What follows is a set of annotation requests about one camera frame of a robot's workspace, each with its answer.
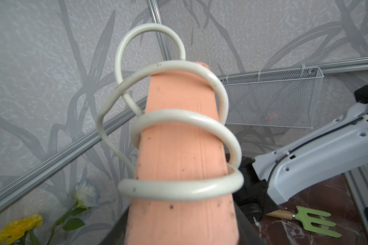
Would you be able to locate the pink power strip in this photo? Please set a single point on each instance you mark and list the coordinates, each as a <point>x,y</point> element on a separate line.
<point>174,152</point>

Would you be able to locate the white wire mesh basket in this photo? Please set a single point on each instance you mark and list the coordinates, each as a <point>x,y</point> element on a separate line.
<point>281,98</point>

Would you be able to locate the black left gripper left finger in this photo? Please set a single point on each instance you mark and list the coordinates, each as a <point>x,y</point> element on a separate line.
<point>116,236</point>

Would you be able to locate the green garden hand fork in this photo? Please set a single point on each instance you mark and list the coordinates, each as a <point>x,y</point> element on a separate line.
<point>312,220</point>

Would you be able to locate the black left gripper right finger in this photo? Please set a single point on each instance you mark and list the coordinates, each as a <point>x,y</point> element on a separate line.
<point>247,234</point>

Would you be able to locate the aluminium front rail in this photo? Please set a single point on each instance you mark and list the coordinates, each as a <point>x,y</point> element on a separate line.
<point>363,202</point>

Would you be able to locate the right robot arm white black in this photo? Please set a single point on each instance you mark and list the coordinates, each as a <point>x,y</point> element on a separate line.
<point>272,179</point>

